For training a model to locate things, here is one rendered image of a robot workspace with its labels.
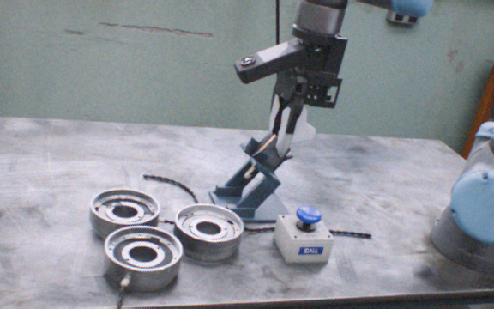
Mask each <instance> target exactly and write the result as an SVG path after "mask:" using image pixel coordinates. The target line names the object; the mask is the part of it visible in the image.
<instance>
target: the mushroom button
mask: <svg viewBox="0 0 494 309"><path fill-rule="evenodd" d="M296 216H297V217H298V218H299V220H301V221H303V225H304V226H306V227H309V226H310V224H315V223H319V222H320V221H321V220H322V213H321V212H320V210H318V209H315V208H312V207H310V206H302V207H299V208H298V209H297V213H296Z"/></svg>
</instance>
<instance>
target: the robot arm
mask: <svg viewBox="0 0 494 309"><path fill-rule="evenodd" d="M353 1H356V2H360V3H365V4H369V5H372V6H376V7H379V8H382V9H387V10H391V11H394V12H396V13H397V14H400V15H411V16H412V17H416V18H422V17H424V16H426V15H428V13H429V11H430V9H431V7H432V5H433V3H434V2H435V1H440V0H353ZM348 3H349V0H298V3H297V6H296V10H295V14H294V17H293V23H294V24H293V26H292V36H294V37H296V38H298V39H292V40H289V41H287V42H285V43H282V44H280V45H276V46H273V47H270V48H268V49H266V50H263V51H260V52H257V53H254V55H252V56H248V57H246V58H242V59H239V60H238V61H235V63H234V66H235V69H236V72H237V75H238V77H239V79H240V81H241V82H242V83H243V84H245V85H246V84H249V83H251V82H256V81H258V80H261V79H263V77H265V76H269V75H272V74H275V73H277V72H279V74H278V76H277V82H276V84H275V87H274V92H273V93H272V98H271V107H270V119H269V131H270V132H272V133H274V134H275V135H276V136H277V137H278V141H277V143H276V148H277V151H278V154H279V157H283V156H284V154H285V153H286V151H287V150H288V148H289V145H290V144H291V143H294V142H302V141H307V140H310V139H312V138H313V137H314V135H315V129H314V128H313V127H311V126H310V125H308V123H307V122H306V118H307V110H306V109H305V108H304V105H309V106H312V107H322V108H330V109H334V107H335V104H336V101H337V97H338V93H339V90H340V88H341V84H342V82H343V79H342V78H340V77H339V70H340V65H341V64H342V63H341V62H343V58H344V56H345V52H346V46H347V42H348V39H347V38H341V36H340V35H339V33H340V29H341V25H342V22H343V18H344V14H345V12H346V8H347V5H348ZM300 39H301V40H302V41H301V40H300ZM331 87H337V89H336V93H335V96H334V102H330V101H331V96H332V95H331V94H329V93H328V90H330V89H331ZM430 237H431V241H432V243H433V245H434V246H435V247H436V248H437V249H438V250H439V251H440V252H441V253H442V254H443V255H444V256H445V257H447V258H449V259H451V260H452V261H454V262H456V263H458V264H461V265H463V266H466V267H468V268H470V269H473V270H478V271H482V272H486V273H494V123H485V124H483V125H482V126H481V128H480V130H479V131H478V133H477V134H476V135H475V140H474V143H473V147H472V150H471V153H470V155H469V156H468V158H467V162H466V164H465V166H464V167H463V169H462V172H461V175H460V177H459V178H458V179H457V180H456V181H455V183H454V185H453V187H452V190H451V199H450V205H448V206H447V207H446V208H445V210H444V211H443V212H442V213H441V215H440V216H438V217H437V218H436V219H435V222H434V224H433V226H432V229H431V233H430Z"/></svg>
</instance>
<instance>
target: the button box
mask: <svg viewBox="0 0 494 309"><path fill-rule="evenodd" d="M273 240H274V242H275V244H276V245H277V246H278V248H279V250H280V253H281V255H282V256H283V258H284V259H285V261H286V264H310V263H328V260H329V257H330V253H331V251H332V247H333V243H334V237H333V236H332V234H331V233H330V232H329V230H328V229H327V228H326V226H325V225H324V224H323V222H322V221H320V222H319V223H315V224H310V226H309V227H306V226H304V225H303V221H301V220H299V218H298V217H297V216H296V215H278V219H277V223H276V227H275V231H274V234H273Z"/></svg>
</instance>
